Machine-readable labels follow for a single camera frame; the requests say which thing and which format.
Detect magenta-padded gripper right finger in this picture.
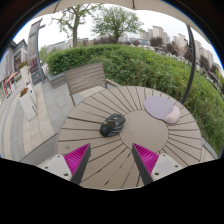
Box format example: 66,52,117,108
131,143,184,186

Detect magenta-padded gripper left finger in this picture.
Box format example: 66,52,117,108
40,143,92,186

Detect black computer mouse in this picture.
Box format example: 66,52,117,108
99,113,127,138

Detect lilac mouse pad with wrist rest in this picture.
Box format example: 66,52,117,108
143,95,181,125

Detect white planter box with flowers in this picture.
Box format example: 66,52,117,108
16,60,33,88
18,87,38,121

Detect brown slatted outdoor chair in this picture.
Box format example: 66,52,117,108
63,62,122,107

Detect green hedge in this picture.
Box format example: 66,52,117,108
45,44,224,156

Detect curved black umbrella pole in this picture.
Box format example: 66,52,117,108
180,24,197,105

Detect tall grey sign pillar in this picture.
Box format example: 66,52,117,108
27,18,47,86

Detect distant apartment buildings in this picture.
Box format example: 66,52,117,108
128,25,214,68

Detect sparse bare-trunk tree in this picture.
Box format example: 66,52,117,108
51,3,101,48

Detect leafy round green tree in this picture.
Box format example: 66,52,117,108
91,5,145,44

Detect beige umbrella canopy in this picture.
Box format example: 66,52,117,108
31,0,202,36

